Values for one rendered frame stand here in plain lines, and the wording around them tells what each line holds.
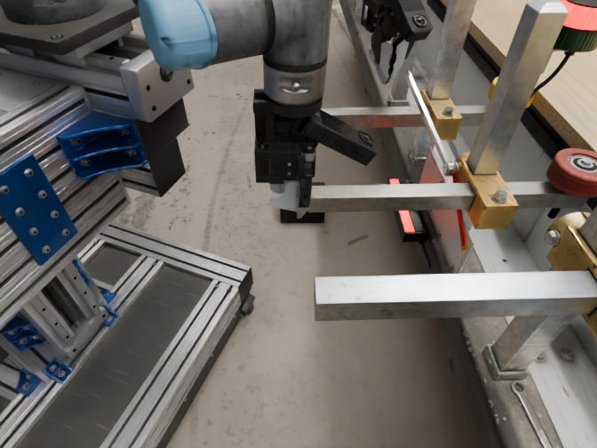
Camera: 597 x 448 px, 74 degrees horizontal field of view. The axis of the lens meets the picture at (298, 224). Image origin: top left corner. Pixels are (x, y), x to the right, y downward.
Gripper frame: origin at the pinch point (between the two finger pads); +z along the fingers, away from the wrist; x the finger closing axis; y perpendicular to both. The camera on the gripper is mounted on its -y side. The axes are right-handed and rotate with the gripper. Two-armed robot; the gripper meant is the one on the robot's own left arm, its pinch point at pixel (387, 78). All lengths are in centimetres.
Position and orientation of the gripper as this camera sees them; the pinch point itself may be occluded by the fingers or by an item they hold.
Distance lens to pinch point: 86.8
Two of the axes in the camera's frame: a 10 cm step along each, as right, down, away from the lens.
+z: 0.0, 7.0, 7.1
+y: -3.7, -6.6, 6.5
